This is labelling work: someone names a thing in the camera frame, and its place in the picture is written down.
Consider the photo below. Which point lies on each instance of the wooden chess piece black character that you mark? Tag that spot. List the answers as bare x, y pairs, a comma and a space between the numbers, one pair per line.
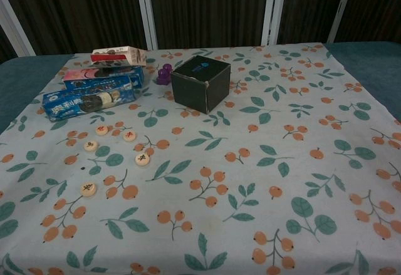
141, 159
91, 145
88, 189

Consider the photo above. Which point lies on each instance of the long blue Oreo box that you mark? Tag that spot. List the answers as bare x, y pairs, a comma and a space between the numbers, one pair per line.
69, 107

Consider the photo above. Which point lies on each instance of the white partition frame post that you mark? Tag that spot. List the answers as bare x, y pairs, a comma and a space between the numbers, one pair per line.
146, 12
274, 12
339, 8
14, 26

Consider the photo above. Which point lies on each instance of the white red cookie box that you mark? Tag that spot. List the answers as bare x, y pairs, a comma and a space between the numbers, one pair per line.
109, 56

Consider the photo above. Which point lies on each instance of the pink blue Oreo box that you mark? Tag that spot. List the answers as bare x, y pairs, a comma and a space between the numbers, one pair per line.
103, 84

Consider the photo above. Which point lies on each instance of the wooden chess piece red character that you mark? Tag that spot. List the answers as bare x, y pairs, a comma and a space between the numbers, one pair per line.
101, 130
129, 136

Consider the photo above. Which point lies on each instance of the small purple plastic toy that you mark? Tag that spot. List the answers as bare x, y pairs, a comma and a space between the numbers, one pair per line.
163, 76

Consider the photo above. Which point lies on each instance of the floral fruit print tablecloth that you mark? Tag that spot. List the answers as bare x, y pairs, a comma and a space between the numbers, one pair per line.
219, 225

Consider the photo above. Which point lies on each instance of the black cardboard cube box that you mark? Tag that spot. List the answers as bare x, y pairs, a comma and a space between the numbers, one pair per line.
191, 93

